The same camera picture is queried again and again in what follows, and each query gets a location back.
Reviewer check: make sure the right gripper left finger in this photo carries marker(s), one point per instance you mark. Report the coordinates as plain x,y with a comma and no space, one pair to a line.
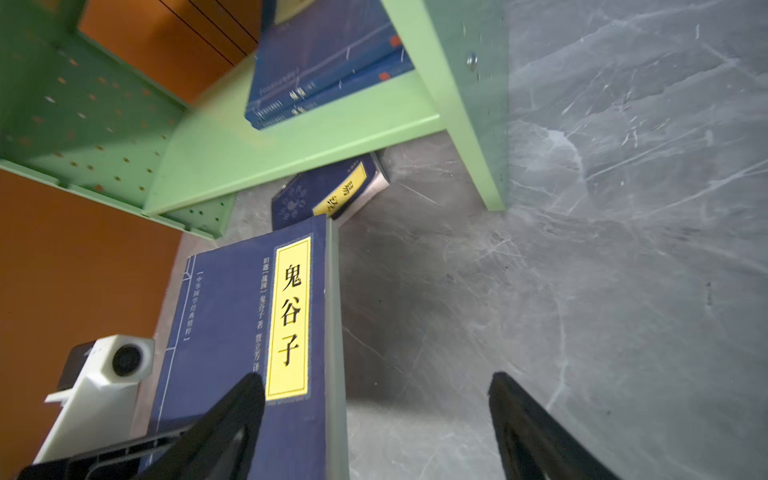
221,445

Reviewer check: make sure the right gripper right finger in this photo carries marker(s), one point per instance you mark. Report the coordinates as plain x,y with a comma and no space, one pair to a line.
532,444

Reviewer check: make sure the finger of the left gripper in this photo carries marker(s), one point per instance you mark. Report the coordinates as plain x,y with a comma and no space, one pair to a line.
120,461

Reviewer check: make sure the blue book with yellow label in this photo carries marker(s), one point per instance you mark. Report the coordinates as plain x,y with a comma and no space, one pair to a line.
268,305

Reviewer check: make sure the green two-tier shelf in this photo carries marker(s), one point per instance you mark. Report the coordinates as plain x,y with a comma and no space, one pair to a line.
77,118

